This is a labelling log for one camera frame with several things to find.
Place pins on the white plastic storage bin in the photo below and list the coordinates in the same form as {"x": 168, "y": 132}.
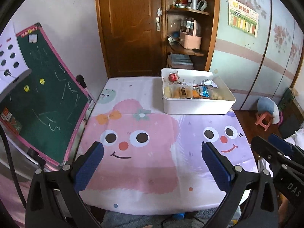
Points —
{"x": 220, "y": 102}

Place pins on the yellow biscuit pack in bin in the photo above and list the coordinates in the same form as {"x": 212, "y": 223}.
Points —
{"x": 168, "y": 93}

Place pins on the pink basket with handle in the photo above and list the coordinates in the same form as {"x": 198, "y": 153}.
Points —
{"x": 190, "y": 34}

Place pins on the pink cartoon tablecloth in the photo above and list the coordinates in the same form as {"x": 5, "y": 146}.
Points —
{"x": 152, "y": 162}

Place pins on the folded towels stack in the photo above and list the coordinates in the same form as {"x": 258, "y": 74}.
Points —
{"x": 179, "y": 61}

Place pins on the blue snack pack in bin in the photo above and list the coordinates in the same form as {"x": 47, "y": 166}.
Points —
{"x": 203, "y": 91}

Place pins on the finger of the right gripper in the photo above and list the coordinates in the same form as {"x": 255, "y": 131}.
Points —
{"x": 290, "y": 150}
{"x": 273, "y": 156}

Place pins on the pink plastic stool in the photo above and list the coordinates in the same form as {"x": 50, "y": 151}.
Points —
{"x": 264, "y": 120}

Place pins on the brown wooden door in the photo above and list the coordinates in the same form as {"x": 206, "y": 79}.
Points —
{"x": 129, "y": 48}

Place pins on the green chalkboard pink frame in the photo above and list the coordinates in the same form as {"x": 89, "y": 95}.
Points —
{"x": 45, "y": 110}

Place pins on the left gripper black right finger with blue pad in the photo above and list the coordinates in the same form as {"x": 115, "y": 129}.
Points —
{"x": 261, "y": 209}

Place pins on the white perforated board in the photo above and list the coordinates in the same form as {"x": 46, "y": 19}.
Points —
{"x": 13, "y": 68}

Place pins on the pastel floral wardrobe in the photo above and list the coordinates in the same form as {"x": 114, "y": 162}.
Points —
{"x": 264, "y": 66}

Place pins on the white grey chip bag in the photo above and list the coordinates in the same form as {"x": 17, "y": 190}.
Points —
{"x": 209, "y": 83}

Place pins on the wooden corner shelf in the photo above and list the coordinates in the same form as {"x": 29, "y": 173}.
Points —
{"x": 206, "y": 13}

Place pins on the clear bag brown nut snack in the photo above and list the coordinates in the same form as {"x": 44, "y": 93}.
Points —
{"x": 182, "y": 93}

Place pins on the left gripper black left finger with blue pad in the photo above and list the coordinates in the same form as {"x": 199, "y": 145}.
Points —
{"x": 54, "y": 200}

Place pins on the silver door handle lock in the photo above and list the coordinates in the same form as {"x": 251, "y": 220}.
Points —
{"x": 154, "y": 20}

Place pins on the colourful wall poster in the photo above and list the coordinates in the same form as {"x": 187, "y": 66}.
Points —
{"x": 242, "y": 17}

